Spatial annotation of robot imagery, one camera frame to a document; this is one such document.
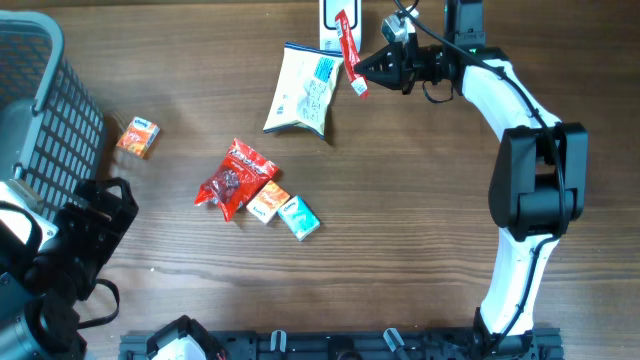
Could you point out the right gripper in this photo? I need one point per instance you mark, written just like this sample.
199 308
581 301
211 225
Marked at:
404 67

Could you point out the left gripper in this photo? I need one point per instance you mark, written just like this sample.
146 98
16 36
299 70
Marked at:
103 232

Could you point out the red candy bar wrapper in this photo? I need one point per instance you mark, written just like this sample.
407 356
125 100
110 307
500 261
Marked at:
350 55

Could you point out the orange tissue pack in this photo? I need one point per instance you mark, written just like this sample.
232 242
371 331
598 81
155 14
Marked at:
268 201
138 137

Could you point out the cream snack pouch blue seal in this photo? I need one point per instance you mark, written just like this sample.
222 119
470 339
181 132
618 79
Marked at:
304 91

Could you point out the red snack bag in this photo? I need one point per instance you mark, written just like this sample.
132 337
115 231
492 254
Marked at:
241 174

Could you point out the teal tissue pack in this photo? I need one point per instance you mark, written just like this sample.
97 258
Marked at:
299 218

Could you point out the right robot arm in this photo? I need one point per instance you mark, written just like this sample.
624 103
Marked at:
537 187

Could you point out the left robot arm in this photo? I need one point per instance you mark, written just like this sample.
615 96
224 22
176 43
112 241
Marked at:
36 326

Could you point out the white barcode scanner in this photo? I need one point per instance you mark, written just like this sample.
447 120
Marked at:
328 9

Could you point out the grey plastic shopping basket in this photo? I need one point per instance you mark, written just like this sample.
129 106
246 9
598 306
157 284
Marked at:
52 131

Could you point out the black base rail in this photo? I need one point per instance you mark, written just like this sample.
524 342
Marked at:
350 345

